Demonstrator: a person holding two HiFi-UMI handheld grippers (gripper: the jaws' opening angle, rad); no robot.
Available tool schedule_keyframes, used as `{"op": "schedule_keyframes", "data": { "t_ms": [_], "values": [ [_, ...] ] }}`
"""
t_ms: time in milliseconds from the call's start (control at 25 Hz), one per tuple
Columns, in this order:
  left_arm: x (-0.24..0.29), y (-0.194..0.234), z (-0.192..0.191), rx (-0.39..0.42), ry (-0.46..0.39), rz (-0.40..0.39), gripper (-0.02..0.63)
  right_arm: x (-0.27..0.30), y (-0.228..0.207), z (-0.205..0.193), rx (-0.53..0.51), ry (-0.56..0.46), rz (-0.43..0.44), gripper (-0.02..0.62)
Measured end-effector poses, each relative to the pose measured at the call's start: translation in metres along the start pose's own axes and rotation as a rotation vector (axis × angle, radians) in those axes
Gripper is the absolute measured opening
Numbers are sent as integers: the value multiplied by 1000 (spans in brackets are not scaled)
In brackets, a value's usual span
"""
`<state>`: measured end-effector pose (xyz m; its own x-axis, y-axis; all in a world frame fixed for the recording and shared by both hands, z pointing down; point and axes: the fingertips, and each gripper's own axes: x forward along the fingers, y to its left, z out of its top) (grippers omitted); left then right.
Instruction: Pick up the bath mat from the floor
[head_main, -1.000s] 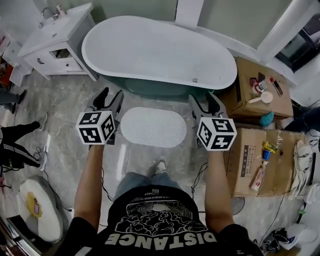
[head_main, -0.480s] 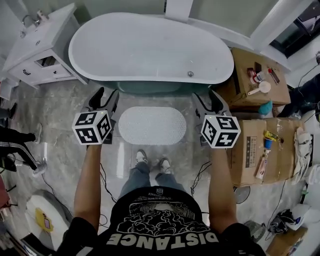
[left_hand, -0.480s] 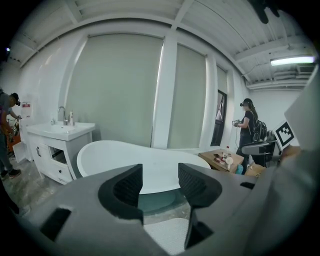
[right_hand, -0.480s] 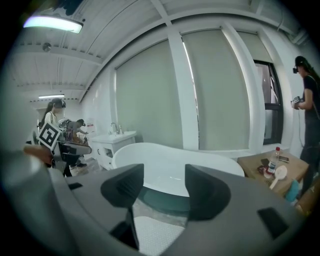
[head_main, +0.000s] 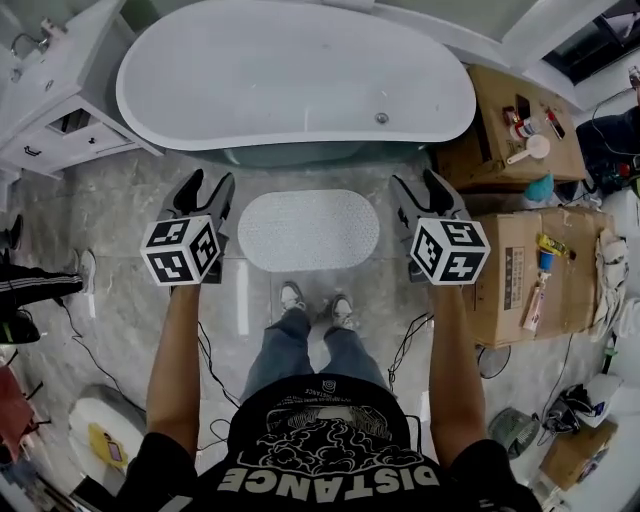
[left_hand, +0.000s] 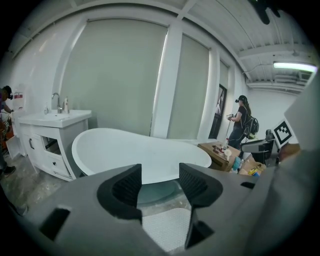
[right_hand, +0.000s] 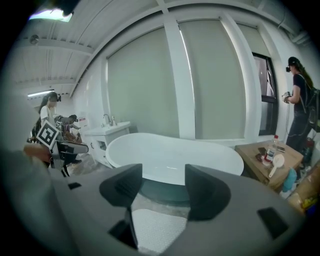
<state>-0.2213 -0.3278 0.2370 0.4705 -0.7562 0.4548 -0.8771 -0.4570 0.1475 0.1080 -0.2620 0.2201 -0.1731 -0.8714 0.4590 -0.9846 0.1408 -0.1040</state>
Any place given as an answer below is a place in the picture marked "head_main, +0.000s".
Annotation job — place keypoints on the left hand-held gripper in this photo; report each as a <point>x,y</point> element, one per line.
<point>175,250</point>

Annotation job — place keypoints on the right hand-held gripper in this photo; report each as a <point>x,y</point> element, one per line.
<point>450,255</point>

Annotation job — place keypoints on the white perforated bath mat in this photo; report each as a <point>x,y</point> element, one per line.
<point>307,230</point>

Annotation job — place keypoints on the green and white bathtub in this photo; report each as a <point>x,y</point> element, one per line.
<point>280,75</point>

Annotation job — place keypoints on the person's left forearm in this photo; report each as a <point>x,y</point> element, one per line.
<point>172,370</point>

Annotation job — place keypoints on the person's right forearm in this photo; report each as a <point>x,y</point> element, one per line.
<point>457,370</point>

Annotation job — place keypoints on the cardboard box with printed side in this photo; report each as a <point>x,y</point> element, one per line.
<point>470,145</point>

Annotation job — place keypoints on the teal cloth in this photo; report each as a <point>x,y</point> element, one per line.
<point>540,187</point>

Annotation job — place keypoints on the white plastic scoop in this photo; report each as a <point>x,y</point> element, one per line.
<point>536,147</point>

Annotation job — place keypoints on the white bottle with red cap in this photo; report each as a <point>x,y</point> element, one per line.
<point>525,129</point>

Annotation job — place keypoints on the person's left shoe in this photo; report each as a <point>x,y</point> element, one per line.
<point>292,297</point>

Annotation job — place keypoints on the person's shoe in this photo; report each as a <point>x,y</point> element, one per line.
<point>292,297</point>
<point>341,312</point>

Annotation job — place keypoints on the blue cup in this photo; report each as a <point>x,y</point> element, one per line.
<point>547,261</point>

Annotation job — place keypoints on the yellow tube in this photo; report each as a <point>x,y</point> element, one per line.
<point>555,245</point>

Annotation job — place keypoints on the person's right shoe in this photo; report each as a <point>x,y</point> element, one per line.
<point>341,312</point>

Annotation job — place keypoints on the dark slim remote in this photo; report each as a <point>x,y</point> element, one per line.
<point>556,125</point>

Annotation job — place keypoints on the person's left leg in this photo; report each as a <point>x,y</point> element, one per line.
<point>280,350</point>

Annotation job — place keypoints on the person's leg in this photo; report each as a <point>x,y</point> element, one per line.
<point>352,357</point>
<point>280,350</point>

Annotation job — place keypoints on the person's right leg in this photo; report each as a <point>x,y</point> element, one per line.
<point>352,357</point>

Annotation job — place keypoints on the large flat cardboard box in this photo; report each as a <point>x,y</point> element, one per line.
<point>570,300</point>

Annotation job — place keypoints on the white vanity cabinet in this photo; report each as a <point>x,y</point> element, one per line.
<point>55,100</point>

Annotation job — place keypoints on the white towel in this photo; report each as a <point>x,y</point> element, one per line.
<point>610,280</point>

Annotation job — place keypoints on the chrome faucet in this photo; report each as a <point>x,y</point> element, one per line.
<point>45,32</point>

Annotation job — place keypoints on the white egg-shaped cushion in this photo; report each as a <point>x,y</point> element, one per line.
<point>90,415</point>

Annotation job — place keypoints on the green mesh basket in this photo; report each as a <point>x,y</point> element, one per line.
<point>515,432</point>

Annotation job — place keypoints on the pink phone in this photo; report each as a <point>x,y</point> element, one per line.
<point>112,449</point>

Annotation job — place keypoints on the small cardboard box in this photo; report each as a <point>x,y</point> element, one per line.
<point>575,455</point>

